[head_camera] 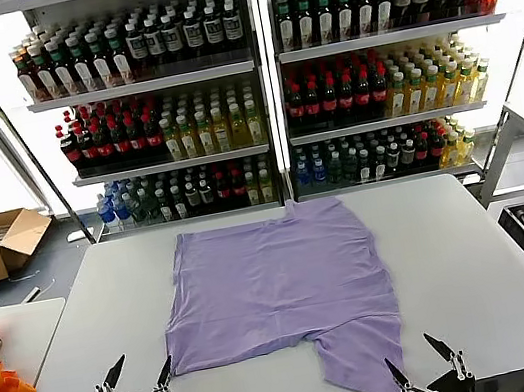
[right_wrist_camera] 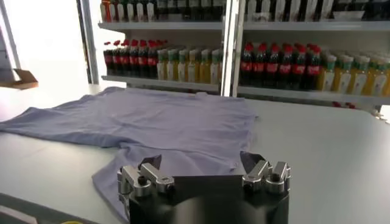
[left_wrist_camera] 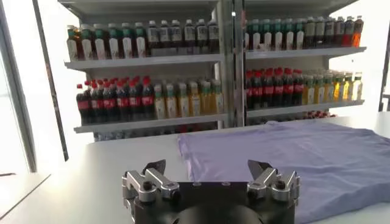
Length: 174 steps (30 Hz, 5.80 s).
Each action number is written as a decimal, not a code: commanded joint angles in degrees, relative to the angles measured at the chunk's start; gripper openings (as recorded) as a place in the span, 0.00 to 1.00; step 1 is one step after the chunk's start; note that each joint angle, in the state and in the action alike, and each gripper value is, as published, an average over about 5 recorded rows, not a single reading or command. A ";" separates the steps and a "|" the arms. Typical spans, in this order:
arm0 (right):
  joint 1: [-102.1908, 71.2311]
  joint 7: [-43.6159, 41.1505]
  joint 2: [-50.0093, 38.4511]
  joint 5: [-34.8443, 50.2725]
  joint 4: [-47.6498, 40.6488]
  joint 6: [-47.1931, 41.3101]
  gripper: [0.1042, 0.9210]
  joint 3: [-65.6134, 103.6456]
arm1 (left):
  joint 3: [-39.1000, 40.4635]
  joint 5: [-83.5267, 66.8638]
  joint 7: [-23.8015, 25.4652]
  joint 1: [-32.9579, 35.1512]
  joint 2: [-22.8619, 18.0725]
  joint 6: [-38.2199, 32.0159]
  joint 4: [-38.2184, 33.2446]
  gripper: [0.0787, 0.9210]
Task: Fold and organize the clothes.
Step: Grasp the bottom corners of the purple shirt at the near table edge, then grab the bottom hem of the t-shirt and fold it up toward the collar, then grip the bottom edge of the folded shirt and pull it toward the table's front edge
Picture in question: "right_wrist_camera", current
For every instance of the red tea bottle white label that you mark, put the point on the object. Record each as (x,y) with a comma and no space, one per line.
(106,9)

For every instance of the purple printed t-shirt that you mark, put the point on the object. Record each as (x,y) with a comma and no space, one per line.
(167,128)

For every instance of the black slanted pole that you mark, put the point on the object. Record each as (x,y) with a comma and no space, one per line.
(90,45)

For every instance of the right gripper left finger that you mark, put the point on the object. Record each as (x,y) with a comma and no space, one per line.
(152,176)

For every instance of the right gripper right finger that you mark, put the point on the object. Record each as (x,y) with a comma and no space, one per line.
(259,173)

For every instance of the open cardboard box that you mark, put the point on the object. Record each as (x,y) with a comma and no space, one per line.
(26,80)

